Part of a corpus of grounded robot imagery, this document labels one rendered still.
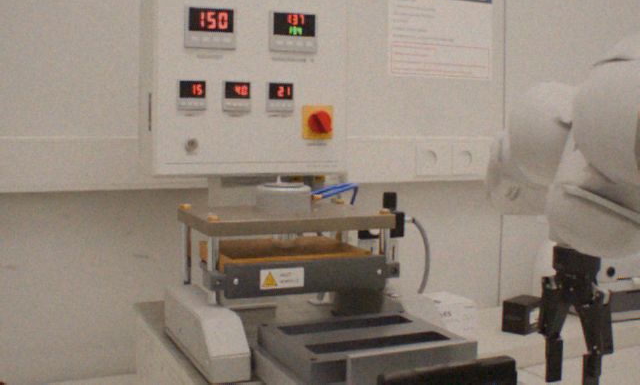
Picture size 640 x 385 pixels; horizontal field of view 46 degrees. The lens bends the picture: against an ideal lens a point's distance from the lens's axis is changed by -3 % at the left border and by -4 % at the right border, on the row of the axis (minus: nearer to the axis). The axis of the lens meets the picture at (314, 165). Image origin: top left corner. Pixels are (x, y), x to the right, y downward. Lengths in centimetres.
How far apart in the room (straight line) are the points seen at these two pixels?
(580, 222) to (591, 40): 148
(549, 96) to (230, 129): 58
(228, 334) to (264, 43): 50
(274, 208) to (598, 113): 58
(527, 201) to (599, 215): 43
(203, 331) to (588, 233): 47
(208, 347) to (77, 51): 75
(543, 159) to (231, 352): 42
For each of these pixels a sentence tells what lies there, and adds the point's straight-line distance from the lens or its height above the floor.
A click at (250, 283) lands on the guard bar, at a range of 103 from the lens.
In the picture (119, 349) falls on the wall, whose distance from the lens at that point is 159.
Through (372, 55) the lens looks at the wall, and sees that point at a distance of 174.
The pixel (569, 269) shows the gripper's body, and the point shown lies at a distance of 124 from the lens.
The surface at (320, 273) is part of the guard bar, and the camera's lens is 106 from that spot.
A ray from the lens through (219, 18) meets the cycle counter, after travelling 124.
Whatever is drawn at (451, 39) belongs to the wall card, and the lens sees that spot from 187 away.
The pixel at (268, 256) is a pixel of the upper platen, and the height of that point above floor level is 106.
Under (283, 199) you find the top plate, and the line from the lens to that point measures 110.
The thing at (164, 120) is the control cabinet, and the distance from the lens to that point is 121.
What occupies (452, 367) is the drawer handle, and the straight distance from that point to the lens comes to 76.
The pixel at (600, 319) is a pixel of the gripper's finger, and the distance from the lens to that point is 123.
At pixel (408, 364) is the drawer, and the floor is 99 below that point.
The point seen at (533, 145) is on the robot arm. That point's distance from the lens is 81.
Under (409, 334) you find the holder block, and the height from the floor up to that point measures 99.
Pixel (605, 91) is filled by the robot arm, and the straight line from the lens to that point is 64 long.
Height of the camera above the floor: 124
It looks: 3 degrees down
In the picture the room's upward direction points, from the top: 1 degrees clockwise
